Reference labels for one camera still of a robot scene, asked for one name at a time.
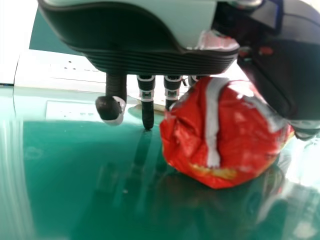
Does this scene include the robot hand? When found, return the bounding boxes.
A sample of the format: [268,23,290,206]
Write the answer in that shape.
[37,0,320,141]

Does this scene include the red biscuit packet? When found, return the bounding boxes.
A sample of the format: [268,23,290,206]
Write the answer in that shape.
[159,29,295,190]

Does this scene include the white socket strip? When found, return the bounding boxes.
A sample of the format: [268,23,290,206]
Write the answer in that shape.
[13,49,108,89]

